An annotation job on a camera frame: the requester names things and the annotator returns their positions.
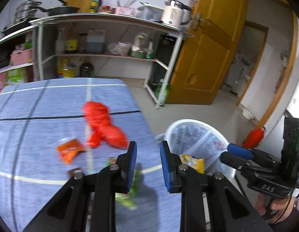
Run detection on red plastic bag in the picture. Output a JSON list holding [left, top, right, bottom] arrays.
[[82, 101, 129, 149]]

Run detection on small green bottle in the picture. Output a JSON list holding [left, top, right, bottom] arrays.
[[146, 40, 154, 59]]

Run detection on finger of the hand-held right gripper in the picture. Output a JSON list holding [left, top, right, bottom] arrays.
[[220, 151, 262, 178], [227, 143, 282, 171]]

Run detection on white basin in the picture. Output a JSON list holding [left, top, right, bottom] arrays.
[[242, 109, 255, 120]]

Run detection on clear plastic storage box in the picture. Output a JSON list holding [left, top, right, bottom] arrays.
[[136, 3, 164, 22]]

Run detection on yellow wooden door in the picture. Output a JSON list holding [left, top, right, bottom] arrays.
[[165, 0, 249, 105]]

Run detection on person's right hand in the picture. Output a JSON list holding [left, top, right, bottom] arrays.
[[255, 191, 297, 223]]

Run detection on steel steamer pot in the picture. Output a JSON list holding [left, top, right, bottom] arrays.
[[15, 0, 42, 21]]

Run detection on green plastic tray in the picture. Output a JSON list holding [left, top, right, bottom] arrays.
[[130, 48, 146, 58]]

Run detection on pink printed box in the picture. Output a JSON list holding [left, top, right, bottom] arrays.
[[0, 74, 7, 95]]

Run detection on yellow cooking oil jug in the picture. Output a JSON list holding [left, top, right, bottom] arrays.
[[57, 57, 76, 78]]

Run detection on red thermos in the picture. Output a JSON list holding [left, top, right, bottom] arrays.
[[243, 126, 266, 149]]

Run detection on clear plastic bin liner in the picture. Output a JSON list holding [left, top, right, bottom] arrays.
[[168, 123, 233, 174]]

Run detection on black induction cooker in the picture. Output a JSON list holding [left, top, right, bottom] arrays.
[[1, 20, 36, 35]]

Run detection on grey plastic jerrycan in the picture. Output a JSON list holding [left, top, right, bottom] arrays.
[[86, 29, 106, 54]]

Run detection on green printed box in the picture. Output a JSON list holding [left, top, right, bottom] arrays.
[[5, 68, 29, 85]]

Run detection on bundle of chopsticks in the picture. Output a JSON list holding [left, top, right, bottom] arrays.
[[116, 0, 138, 8]]

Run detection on brown jar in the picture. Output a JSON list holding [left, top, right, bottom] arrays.
[[78, 33, 87, 53]]

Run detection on white plastic bottle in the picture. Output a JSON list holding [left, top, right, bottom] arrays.
[[55, 28, 66, 55]]

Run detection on yellow label oil bottle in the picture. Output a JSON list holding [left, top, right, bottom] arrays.
[[65, 26, 78, 54]]

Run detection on yellow snack bag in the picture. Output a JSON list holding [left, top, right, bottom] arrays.
[[179, 154, 205, 174]]

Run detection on white plastic bag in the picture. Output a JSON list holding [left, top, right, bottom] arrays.
[[131, 32, 147, 51]]

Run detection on dark cooking oil jug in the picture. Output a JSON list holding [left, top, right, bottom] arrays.
[[79, 57, 95, 78]]

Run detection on green bottles on floor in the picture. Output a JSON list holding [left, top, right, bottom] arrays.
[[154, 78, 170, 105]]

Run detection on white plastic bucket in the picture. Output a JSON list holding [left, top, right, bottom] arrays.
[[116, 42, 132, 56]]

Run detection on green snack packet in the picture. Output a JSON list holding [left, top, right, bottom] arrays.
[[106, 157, 143, 209]]

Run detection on black frying pan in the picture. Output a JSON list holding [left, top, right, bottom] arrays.
[[34, 5, 80, 17]]

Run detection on orange snack packet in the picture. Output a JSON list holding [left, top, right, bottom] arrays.
[[55, 138, 85, 165]]

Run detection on pink chopstick holder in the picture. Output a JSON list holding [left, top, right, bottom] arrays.
[[115, 6, 135, 17]]

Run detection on pink plastic basket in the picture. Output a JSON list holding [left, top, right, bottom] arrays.
[[10, 48, 34, 66]]

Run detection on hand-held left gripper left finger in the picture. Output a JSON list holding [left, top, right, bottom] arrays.
[[22, 141, 138, 232]]

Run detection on metal door lock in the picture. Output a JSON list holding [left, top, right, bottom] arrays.
[[191, 12, 209, 31]]

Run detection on crumpled plastic bag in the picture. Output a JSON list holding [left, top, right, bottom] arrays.
[[106, 42, 118, 55]]

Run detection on white electric kettle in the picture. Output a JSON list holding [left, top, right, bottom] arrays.
[[160, 0, 192, 27]]

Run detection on black appliance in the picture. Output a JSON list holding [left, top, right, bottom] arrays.
[[154, 35, 179, 83]]

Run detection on white frame steel-top rack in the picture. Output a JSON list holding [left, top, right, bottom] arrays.
[[30, 13, 196, 109]]

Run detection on white plastic trash basket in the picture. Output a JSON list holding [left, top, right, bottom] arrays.
[[162, 119, 237, 182]]

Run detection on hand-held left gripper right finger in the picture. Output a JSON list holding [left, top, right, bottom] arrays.
[[159, 140, 273, 232]]

